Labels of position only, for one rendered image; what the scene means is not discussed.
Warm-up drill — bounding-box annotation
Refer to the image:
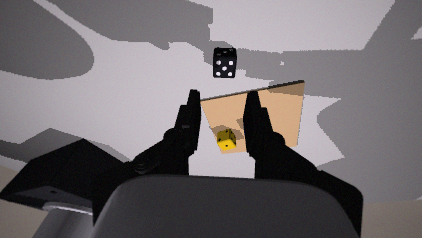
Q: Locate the black die with white pips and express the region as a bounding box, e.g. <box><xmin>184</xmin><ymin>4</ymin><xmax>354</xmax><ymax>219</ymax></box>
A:
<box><xmin>213</xmin><ymin>48</ymin><xmax>237</xmax><ymax>78</ymax></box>

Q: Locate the yellow die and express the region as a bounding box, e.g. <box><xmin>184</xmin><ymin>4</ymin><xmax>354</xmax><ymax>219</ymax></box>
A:
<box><xmin>217</xmin><ymin>129</ymin><xmax>236</xmax><ymax>151</ymax></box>

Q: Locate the tan flat square mat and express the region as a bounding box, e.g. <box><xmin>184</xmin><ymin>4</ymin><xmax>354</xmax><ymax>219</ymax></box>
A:
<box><xmin>200</xmin><ymin>81</ymin><xmax>305</xmax><ymax>154</ymax></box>

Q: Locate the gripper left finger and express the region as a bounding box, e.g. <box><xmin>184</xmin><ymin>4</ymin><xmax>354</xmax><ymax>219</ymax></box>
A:
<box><xmin>91</xmin><ymin>89</ymin><xmax>201</xmax><ymax>227</ymax></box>

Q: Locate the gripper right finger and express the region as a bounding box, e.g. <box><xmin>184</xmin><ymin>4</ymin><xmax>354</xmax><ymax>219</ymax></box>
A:
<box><xmin>243</xmin><ymin>91</ymin><xmax>363</xmax><ymax>238</ymax></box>

